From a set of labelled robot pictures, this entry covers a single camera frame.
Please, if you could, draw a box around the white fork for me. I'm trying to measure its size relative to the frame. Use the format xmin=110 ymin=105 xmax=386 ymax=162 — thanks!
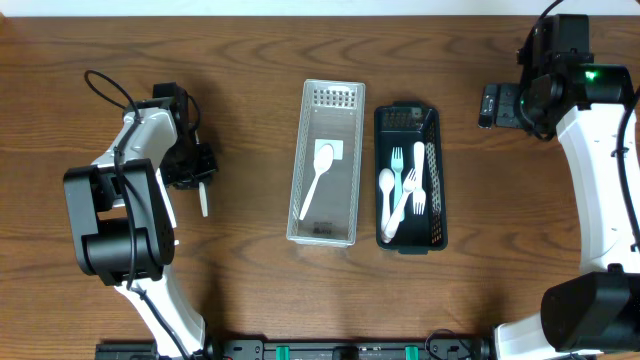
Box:
xmin=412 ymin=141 xmax=426 ymax=215

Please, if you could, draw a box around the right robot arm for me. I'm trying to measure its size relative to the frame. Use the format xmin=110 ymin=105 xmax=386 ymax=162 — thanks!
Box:
xmin=478 ymin=14 xmax=639 ymax=359

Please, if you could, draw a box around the clear plastic basket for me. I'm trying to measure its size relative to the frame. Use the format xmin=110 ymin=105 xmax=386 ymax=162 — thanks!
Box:
xmin=286 ymin=79 xmax=366 ymax=248

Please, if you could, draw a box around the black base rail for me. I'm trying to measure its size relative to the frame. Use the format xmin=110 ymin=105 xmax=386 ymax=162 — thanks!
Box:
xmin=94 ymin=337 xmax=501 ymax=360

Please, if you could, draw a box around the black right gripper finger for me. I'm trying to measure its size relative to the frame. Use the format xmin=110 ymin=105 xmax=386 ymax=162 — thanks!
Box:
xmin=478 ymin=84 xmax=499 ymax=129
xmin=495 ymin=83 xmax=522 ymax=129

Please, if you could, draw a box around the white label in basket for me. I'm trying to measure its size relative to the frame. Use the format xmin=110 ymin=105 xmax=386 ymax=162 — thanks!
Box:
xmin=314 ymin=139 xmax=344 ymax=161

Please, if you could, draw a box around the white spoon in green basket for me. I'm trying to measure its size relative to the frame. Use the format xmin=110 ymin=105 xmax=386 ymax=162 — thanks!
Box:
xmin=378 ymin=168 xmax=395 ymax=232

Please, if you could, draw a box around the white plastic spoon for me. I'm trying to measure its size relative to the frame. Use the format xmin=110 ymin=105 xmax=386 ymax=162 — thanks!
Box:
xmin=198 ymin=182 xmax=209 ymax=218
xmin=299 ymin=145 xmax=334 ymax=220

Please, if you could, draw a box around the mint green plastic fork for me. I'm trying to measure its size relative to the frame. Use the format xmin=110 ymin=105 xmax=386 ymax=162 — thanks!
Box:
xmin=391 ymin=147 xmax=404 ymax=206

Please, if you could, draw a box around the pink-white plastic fork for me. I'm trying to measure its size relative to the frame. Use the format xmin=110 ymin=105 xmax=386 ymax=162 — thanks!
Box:
xmin=382 ymin=168 xmax=416 ymax=243

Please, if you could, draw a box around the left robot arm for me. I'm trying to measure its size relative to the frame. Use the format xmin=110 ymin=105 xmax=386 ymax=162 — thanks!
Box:
xmin=63 ymin=83 xmax=220 ymax=359

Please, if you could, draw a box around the dark green plastic basket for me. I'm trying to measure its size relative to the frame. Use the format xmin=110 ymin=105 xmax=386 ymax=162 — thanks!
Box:
xmin=374 ymin=101 xmax=447 ymax=254

